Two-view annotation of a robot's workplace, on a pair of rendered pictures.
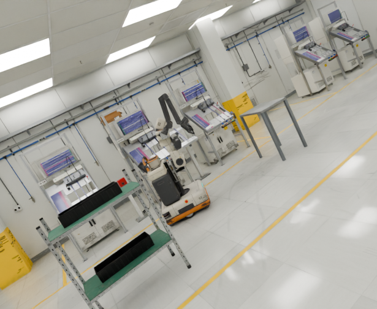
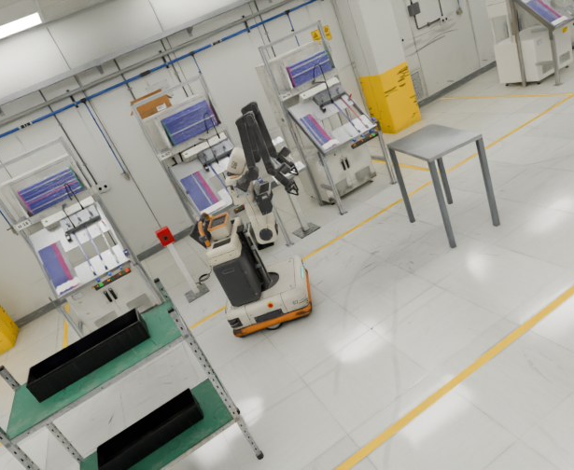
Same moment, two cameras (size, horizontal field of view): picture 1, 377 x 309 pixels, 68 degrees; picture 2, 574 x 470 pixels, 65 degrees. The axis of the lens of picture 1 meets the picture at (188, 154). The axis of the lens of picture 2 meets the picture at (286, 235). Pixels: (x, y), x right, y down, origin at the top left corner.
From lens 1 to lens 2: 101 cm
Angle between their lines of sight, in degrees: 16
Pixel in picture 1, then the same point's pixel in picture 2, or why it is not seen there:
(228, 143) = (358, 171)
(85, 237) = (99, 318)
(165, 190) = (236, 284)
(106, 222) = (136, 296)
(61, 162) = (56, 190)
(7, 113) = not seen: outside the picture
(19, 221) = not seen: outside the picture
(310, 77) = (530, 52)
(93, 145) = (119, 142)
